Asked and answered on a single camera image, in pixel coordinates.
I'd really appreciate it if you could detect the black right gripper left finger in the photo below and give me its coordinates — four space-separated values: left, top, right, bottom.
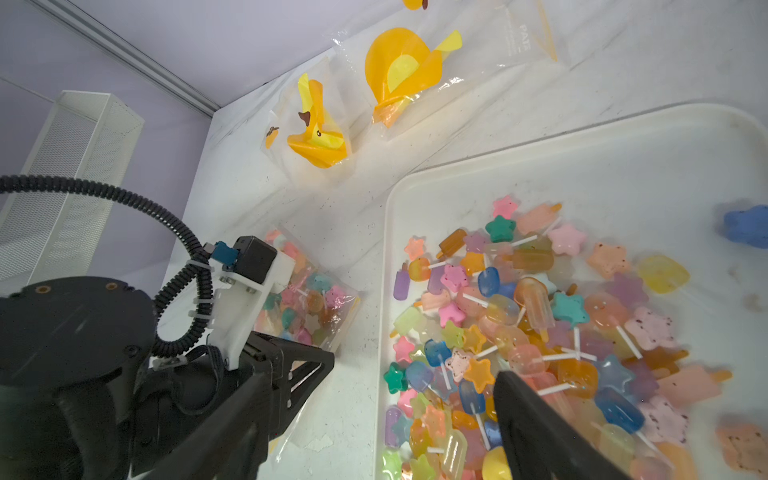
137 371 273 479

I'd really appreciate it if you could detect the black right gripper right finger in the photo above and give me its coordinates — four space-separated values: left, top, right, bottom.
494 371 628 480

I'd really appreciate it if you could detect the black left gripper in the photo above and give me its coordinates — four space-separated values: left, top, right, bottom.
143 329 336 475

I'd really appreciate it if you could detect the clear ziploc bag of candies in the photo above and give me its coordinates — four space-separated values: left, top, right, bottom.
331 1 564 137

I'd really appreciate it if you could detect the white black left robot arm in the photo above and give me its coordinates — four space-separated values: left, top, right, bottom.
1 175 335 479

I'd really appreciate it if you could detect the pile of candies on tray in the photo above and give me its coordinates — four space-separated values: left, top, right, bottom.
378 198 731 479

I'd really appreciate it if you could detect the white two-tier mesh shelf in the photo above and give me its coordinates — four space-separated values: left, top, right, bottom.
0 89 145 298

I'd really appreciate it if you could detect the white plastic tray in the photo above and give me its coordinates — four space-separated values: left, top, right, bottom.
373 104 767 479

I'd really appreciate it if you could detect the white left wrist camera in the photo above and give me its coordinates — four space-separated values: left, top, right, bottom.
207 236 295 371

